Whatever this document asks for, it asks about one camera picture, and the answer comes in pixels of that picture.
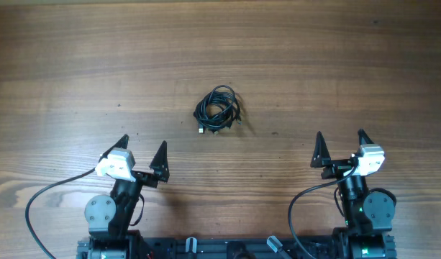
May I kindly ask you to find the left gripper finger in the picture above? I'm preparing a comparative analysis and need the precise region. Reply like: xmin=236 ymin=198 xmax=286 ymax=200
xmin=99 ymin=134 xmax=129 ymax=161
xmin=149 ymin=140 xmax=170 ymax=182

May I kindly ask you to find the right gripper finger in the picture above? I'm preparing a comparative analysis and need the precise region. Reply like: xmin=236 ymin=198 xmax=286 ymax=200
xmin=358 ymin=129 xmax=374 ymax=145
xmin=310 ymin=131 xmax=331 ymax=168

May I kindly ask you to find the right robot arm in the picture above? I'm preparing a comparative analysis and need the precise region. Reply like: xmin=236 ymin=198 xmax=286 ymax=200
xmin=310 ymin=129 xmax=397 ymax=259

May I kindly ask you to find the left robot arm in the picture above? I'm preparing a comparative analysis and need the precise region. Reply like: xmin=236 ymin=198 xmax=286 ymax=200
xmin=76 ymin=135 xmax=170 ymax=259

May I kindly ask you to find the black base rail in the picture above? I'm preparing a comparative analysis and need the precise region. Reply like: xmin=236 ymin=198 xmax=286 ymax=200
xmin=76 ymin=235 xmax=397 ymax=259

